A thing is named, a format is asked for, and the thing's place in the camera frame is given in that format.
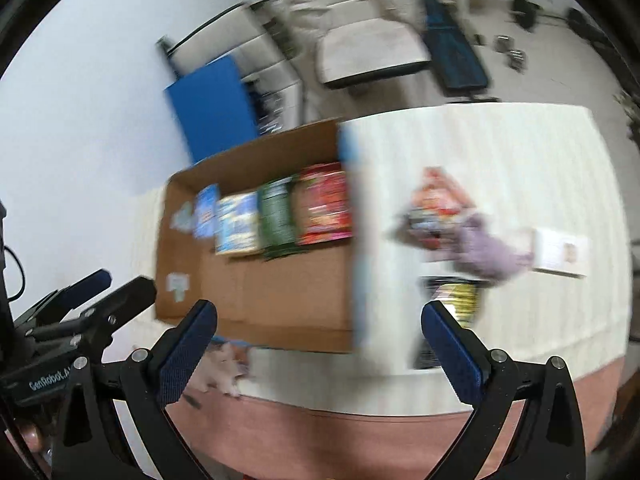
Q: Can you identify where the red floral snack packet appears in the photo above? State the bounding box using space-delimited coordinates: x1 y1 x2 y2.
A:
294 162 352 246

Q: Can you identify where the chrome dumbbell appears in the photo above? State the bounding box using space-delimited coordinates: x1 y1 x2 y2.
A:
494 35 527 73

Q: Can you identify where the blue folded mat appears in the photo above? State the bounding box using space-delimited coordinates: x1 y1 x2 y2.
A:
165 55 259 165

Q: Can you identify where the white padded chair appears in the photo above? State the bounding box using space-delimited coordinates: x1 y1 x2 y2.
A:
272 0 431 90

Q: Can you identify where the white box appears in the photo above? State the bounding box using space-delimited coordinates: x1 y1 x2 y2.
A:
532 226 590 278

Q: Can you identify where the yellow blue wipes pack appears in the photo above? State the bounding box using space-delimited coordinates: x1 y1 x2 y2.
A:
216 191 262 256

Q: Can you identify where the cardboard box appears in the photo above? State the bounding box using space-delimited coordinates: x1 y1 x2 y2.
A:
155 120 356 354

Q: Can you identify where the blue black weight bench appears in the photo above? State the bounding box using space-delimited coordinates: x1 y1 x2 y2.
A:
421 0 490 96

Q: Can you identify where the striped cream tablecloth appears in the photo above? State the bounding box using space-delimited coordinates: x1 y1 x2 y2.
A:
131 103 631 416

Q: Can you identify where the black barbell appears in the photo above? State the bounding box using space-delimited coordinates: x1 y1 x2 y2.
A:
509 0 603 39

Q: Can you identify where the purple fuzzy cloth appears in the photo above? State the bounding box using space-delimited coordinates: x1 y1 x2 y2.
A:
450 214 533 284

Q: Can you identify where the black yellow snack bag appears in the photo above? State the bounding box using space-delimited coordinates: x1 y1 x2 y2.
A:
412 274 494 371

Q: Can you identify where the dark green snack bag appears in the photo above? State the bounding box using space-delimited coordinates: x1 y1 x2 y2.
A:
258 177 300 260

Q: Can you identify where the light blue tissue pack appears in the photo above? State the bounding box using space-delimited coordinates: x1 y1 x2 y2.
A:
193 184 220 240

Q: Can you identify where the orange snack bag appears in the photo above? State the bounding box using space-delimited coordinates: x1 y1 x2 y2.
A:
404 167 475 252

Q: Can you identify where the person's left hand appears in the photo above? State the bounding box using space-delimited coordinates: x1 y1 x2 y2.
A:
20 424 46 454

